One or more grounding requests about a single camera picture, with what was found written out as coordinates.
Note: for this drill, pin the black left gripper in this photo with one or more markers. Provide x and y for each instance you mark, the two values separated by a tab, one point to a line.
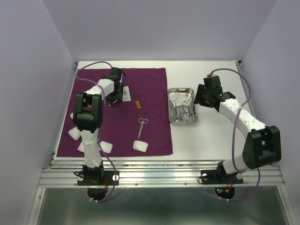
118	97

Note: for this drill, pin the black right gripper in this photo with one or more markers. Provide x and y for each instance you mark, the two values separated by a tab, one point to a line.
198	99

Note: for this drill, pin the green white suture packet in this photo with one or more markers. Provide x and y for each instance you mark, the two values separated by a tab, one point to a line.
179	99

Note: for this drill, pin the steel forceps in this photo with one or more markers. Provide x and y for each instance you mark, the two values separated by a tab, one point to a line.
191	113
174	115

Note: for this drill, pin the curved forceps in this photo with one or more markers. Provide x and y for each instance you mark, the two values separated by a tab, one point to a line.
183	114

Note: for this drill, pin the steel surgical scissors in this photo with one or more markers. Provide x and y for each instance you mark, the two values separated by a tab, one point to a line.
142	122

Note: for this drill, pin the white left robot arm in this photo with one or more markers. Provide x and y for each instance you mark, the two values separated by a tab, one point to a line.
88	117

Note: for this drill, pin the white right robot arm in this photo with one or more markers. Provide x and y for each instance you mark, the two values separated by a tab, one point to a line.
229	109

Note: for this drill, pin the stainless steel tray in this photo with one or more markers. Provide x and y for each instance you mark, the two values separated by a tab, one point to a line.
187	92

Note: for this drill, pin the purple cloth mat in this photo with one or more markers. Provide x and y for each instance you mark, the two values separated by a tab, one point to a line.
121	127

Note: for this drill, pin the white gauze pad middle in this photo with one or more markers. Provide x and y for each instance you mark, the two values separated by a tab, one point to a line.
105	147

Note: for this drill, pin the white gauze pad far left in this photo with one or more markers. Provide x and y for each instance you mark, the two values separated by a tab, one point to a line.
74	133

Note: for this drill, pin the white gauze pad right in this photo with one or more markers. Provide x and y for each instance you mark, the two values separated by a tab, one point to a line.
140	146

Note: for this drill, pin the aluminium right side rail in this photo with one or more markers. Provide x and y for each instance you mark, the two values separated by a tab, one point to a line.
248	93

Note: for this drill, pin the aluminium rail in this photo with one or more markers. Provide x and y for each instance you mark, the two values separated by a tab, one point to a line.
248	93
153	174

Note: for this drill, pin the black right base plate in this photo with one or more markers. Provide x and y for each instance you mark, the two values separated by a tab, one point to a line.
224	183

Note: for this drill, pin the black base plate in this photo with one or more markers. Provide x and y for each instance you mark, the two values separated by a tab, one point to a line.
100	188
224	183

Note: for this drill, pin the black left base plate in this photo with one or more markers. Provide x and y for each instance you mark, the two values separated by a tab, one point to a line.
100	188

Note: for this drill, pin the aluminium front rail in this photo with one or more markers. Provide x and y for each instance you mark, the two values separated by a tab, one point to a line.
153	174

